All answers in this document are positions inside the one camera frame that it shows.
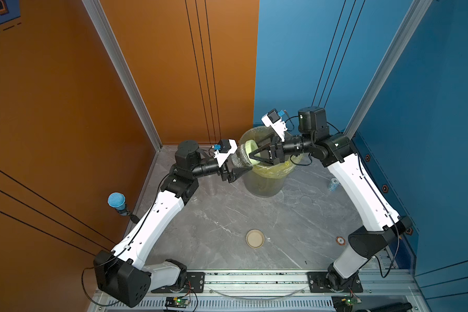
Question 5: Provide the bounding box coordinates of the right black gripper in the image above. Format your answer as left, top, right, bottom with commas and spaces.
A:
251, 131, 316, 168

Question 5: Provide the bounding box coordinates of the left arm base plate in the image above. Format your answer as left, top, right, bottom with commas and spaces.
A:
152, 272, 205, 294

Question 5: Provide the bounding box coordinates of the blue foam-tipped microphone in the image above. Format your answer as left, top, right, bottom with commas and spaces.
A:
107, 192, 131, 216

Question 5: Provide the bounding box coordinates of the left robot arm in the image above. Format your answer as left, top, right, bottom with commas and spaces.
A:
92, 139, 251, 308

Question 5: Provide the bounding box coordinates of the red poker chip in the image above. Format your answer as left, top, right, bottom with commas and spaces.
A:
336, 237, 346, 246

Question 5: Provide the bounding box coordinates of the aluminium front rail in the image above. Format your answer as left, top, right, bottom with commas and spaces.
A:
88, 269, 430, 311

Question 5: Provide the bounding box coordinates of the right circuit board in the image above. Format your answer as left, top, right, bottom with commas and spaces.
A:
341, 297, 362, 311

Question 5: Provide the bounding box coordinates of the yellow trash bag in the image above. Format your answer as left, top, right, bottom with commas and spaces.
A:
239, 126, 304, 179

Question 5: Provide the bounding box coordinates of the jar with green lid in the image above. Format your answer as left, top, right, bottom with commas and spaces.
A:
231, 139, 260, 168

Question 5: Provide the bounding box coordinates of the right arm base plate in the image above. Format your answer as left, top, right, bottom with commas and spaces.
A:
307, 272, 363, 293

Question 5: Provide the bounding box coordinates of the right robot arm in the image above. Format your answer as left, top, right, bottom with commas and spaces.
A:
244, 107, 412, 293

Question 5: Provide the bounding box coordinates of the cream jar lid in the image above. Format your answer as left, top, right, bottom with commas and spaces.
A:
246, 229, 265, 249

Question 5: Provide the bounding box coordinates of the left green circuit board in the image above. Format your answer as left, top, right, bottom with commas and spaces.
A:
165, 297, 191, 311

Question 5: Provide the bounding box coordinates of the mesh trash bin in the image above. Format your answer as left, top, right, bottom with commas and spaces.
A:
239, 126, 296, 198

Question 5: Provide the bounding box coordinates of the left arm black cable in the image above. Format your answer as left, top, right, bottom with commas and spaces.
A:
81, 266, 122, 309

